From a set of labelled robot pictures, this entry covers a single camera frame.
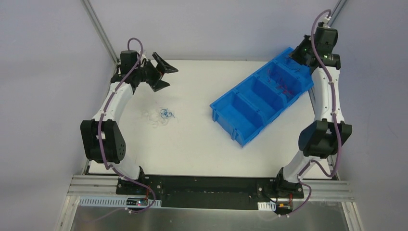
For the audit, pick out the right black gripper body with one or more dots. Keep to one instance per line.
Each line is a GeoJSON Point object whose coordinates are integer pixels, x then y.
{"type": "Point", "coordinates": [299, 57]}

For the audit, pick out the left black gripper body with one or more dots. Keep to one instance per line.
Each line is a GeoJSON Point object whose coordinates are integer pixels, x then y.
{"type": "Point", "coordinates": [152, 71]}

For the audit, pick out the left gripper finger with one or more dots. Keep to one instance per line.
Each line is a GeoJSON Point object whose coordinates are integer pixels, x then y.
{"type": "Point", "coordinates": [162, 66]}
{"type": "Point", "coordinates": [160, 85]}

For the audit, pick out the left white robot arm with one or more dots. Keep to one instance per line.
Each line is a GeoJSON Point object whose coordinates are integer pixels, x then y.
{"type": "Point", "coordinates": [102, 139]}

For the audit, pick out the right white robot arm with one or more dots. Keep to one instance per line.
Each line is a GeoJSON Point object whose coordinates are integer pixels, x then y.
{"type": "Point", "coordinates": [328, 132]}

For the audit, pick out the blue compartment bin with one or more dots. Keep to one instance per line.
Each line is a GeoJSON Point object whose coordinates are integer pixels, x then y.
{"type": "Point", "coordinates": [246, 109]}

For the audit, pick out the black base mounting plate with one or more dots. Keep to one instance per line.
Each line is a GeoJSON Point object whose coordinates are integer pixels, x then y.
{"type": "Point", "coordinates": [210, 192]}

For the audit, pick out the aluminium frame rail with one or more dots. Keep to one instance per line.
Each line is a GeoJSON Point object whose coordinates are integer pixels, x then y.
{"type": "Point", "coordinates": [92, 185]}

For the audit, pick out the left white cable duct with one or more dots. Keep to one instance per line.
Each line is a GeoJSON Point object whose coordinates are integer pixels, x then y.
{"type": "Point", "coordinates": [130, 202]}

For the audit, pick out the white cable duct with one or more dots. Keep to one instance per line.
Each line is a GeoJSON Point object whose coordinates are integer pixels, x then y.
{"type": "Point", "coordinates": [266, 206]}
{"type": "Point", "coordinates": [130, 202]}

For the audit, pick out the right white cable duct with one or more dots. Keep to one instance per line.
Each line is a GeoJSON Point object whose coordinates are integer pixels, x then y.
{"type": "Point", "coordinates": [266, 206]}

